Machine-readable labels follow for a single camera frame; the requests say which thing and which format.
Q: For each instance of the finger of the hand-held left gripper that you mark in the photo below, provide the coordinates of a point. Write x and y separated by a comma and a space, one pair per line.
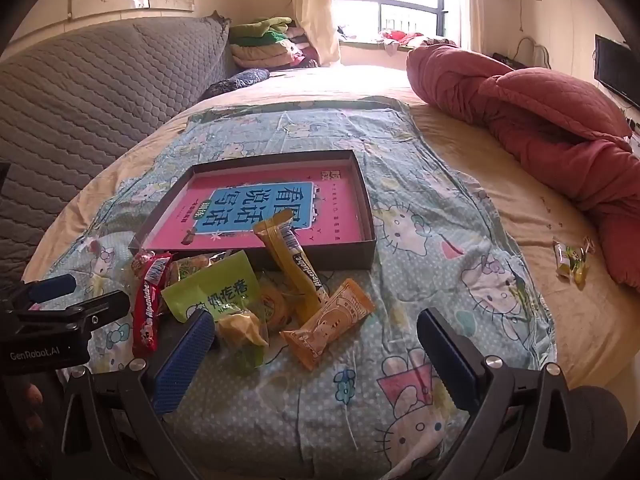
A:
95, 310
52, 287

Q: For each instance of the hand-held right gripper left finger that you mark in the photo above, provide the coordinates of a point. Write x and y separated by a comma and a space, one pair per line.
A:
182, 355

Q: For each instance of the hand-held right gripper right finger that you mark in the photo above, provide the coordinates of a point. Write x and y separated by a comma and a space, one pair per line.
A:
447, 360

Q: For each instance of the red candy packet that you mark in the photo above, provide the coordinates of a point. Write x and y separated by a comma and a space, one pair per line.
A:
149, 310

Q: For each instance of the yellow cake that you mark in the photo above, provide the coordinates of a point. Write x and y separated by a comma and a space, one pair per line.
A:
242, 332

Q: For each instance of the green snack packet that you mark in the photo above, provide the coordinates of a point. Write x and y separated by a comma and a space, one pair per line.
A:
215, 290

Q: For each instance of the brown pastry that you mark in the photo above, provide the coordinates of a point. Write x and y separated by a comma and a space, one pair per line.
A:
192, 267

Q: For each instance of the round pastry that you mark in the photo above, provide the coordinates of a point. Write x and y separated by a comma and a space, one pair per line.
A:
276, 305

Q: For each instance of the orange snack packet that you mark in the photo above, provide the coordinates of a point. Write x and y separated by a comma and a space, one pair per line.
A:
330, 327

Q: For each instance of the yellow stick packet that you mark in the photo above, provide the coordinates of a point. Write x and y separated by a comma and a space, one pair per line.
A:
295, 270

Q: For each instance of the grey cardboard box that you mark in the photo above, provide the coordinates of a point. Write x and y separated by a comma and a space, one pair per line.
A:
350, 256

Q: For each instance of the person's left hand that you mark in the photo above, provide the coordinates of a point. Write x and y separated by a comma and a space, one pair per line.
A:
33, 392

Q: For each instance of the cartoon cat printed blanket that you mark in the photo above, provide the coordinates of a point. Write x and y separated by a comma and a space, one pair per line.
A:
425, 240

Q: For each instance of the bed with beige sheet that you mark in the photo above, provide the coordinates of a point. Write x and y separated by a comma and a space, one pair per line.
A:
525, 200

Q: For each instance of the pink book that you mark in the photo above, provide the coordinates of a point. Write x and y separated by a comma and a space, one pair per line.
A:
340, 215

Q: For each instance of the grey quilted headboard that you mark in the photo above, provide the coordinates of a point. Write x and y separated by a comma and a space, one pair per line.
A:
75, 100

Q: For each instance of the red quilt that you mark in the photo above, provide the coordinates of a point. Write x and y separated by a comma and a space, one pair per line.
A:
525, 105

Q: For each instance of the dark blue pillow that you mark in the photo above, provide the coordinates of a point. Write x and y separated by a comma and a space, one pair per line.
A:
235, 82

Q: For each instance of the stack of folded blankets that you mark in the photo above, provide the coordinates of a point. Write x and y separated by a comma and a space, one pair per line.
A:
265, 42

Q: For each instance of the clothes on window sill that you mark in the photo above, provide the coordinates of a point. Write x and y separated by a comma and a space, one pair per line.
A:
405, 40

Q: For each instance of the black television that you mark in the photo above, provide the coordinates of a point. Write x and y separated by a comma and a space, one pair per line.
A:
617, 67

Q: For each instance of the cream curtain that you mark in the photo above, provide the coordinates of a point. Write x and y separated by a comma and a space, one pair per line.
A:
472, 5
315, 10

